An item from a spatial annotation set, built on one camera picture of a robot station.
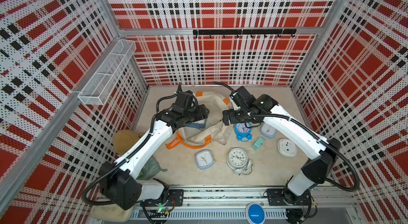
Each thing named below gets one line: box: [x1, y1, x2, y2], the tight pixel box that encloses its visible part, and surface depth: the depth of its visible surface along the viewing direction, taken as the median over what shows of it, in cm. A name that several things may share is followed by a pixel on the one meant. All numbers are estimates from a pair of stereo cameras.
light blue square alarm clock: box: [195, 149, 216, 171], surface depth 86 cm
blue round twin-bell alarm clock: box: [234, 122, 253, 142], surface depth 95 cm
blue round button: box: [248, 203, 266, 224], surface depth 69 cm
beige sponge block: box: [89, 203, 134, 222], surface depth 69 cm
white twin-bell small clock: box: [226, 147, 254, 177], surface depth 82 cm
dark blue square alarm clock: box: [186, 118, 208, 129], surface depth 98 cm
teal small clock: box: [251, 136, 265, 151], surface depth 88 cm
